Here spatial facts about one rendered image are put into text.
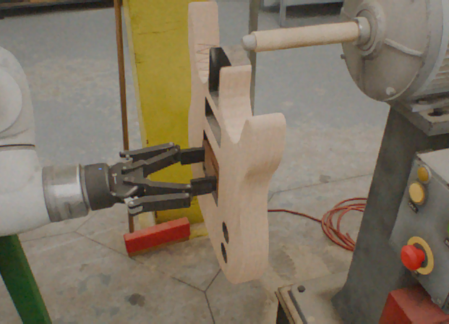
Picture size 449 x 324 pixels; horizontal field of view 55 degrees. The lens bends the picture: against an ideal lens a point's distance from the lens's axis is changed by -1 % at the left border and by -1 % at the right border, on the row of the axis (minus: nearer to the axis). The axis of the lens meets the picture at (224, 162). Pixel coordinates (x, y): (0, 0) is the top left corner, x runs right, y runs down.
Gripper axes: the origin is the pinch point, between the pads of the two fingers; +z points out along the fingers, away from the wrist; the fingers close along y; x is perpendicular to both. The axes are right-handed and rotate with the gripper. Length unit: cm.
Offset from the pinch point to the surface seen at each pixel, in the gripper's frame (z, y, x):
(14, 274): -42, -15, -39
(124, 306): -21, -44, -112
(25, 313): -44, -13, -53
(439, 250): 29.3, 25.0, -0.6
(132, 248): -15, -69, -108
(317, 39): 19.7, -5.9, 19.1
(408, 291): 49, 11, -42
